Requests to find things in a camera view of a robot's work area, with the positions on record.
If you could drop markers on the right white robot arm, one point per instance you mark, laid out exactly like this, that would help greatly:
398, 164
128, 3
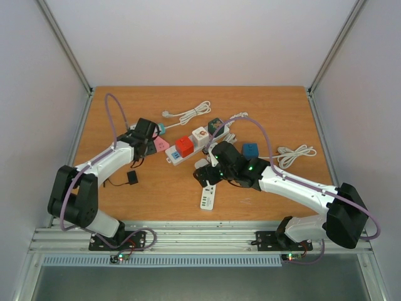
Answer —
340, 216

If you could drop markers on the red cube adapter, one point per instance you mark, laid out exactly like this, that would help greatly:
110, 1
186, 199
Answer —
184, 146

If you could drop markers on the white cube adapter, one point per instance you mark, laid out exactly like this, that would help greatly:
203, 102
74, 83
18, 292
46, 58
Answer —
200, 137

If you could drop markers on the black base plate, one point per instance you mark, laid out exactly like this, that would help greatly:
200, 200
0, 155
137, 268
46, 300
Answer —
268, 241
127, 241

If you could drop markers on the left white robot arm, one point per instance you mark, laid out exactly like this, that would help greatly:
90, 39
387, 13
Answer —
74, 196

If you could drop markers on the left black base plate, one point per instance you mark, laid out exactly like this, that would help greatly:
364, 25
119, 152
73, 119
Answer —
127, 241

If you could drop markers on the blue cube adapter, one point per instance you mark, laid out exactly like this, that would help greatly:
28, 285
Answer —
250, 150

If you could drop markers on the small circuit board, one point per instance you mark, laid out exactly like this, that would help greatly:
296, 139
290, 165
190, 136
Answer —
291, 257
120, 258

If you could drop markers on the left small circuit board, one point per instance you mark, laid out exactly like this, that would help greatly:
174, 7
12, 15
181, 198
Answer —
120, 258

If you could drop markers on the small white adapter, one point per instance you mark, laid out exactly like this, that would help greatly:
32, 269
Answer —
201, 163

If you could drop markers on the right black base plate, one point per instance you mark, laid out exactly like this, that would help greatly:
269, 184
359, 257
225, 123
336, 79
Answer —
268, 241

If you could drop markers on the grey slotted cable duct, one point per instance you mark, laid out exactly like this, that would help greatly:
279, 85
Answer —
162, 261

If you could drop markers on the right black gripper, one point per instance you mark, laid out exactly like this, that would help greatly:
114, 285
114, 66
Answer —
205, 175

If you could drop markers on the teal power strip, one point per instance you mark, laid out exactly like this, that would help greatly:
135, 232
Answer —
161, 128

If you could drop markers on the pink triangular power strip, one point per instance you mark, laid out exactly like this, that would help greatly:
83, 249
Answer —
157, 145

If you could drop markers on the small black charger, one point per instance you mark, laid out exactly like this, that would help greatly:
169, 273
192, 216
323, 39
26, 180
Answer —
132, 177

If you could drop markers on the right small circuit board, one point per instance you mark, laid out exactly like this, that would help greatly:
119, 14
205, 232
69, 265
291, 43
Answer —
291, 257

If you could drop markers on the white power strip with USB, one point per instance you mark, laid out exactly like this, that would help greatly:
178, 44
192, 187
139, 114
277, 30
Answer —
207, 198

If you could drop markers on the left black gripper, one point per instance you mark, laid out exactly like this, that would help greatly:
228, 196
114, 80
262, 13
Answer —
152, 150

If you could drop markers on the dark green cube adapter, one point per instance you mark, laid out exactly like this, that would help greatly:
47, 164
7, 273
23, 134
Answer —
213, 126

